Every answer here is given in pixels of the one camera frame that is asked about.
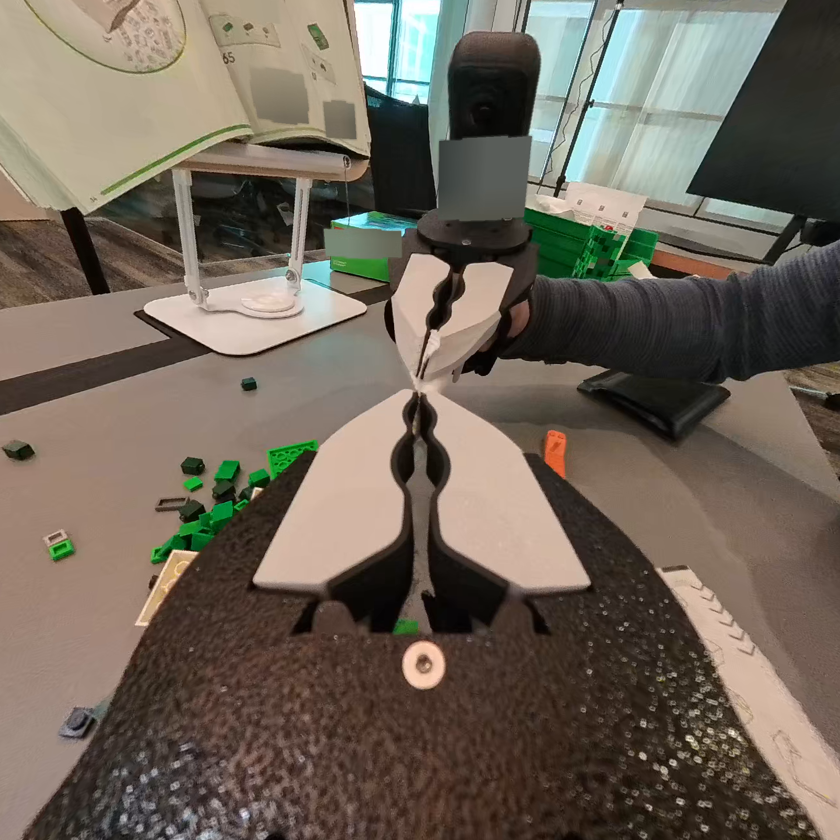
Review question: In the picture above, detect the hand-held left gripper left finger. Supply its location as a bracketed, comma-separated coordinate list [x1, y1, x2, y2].
[252, 389, 420, 634]

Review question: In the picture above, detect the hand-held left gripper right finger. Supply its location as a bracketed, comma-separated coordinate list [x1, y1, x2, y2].
[419, 390, 592, 634]

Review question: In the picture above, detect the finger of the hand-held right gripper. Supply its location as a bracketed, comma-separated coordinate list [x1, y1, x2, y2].
[392, 252, 455, 389]
[423, 261, 517, 388]

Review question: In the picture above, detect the white paper bag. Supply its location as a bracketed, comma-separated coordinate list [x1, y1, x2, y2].
[410, 328, 454, 460]

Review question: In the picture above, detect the pile of lego bricks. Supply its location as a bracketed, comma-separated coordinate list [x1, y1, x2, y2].
[151, 456, 273, 565]

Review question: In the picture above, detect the person's right forearm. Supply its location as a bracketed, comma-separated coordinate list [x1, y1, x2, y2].
[508, 239, 840, 385]

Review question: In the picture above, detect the green lego box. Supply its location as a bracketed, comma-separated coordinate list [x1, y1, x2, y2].
[328, 211, 434, 283]

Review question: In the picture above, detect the cream lego brick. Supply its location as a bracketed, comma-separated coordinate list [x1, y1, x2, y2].
[134, 550, 198, 627]

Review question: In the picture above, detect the black light stand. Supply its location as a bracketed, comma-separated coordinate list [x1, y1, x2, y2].
[554, 0, 624, 198]

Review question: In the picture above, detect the black office chair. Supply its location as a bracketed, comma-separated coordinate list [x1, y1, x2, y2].
[364, 85, 437, 217]

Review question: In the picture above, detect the white paper sheet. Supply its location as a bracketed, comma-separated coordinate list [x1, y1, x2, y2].
[564, 182, 647, 232]

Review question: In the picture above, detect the white book stand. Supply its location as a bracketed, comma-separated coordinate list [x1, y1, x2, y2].
[143, 141, 370, 358]

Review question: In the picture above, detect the black flat case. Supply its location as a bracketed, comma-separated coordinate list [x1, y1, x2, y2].
[577, 369, 731, 441]

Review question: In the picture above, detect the wooden side desk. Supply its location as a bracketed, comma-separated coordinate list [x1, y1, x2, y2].
[646, 243, 775, 277]

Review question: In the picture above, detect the large black monitor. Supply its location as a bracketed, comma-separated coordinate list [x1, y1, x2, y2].
[686, 0, 840, 263]

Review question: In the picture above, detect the open instruction booklet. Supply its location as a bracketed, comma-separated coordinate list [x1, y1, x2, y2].
[0, 0, 371, 214]

